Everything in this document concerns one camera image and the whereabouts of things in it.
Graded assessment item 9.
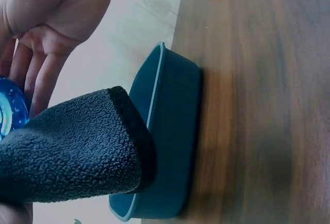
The person's left hand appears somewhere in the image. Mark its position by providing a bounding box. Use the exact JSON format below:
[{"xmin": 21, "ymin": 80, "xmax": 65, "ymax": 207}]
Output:
[{"xmin": 0, "ymin": 0, "xmax": 122, "ymax": 119}]

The blue glass ball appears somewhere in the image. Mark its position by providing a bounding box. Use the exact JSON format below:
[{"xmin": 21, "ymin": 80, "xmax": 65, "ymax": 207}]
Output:
[{"xmin": 0, "ymin": 75, "xmax": 29, "ymax": 142}]

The dark grey fleece cloth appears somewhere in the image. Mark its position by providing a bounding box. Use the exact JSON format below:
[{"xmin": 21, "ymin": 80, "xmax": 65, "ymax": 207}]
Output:
[{"xmin": 0, "ymin": 85, "xmax": 158, "ymax": 204}]

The teal oval dish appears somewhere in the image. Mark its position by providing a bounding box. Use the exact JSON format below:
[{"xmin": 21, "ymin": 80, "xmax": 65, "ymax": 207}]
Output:
[{"xmin": 108, "ymin": 41, "xmax": 204, "ymax": 222}]

